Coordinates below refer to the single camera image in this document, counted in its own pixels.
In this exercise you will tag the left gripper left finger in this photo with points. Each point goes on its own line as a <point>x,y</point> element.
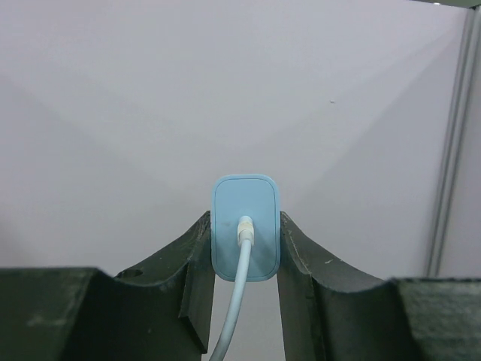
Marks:
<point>157,309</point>

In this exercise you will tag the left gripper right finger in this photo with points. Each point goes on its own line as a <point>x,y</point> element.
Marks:
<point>331,310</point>

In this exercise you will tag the blue charger plug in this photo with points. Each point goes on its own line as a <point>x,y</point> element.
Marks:
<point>245,206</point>

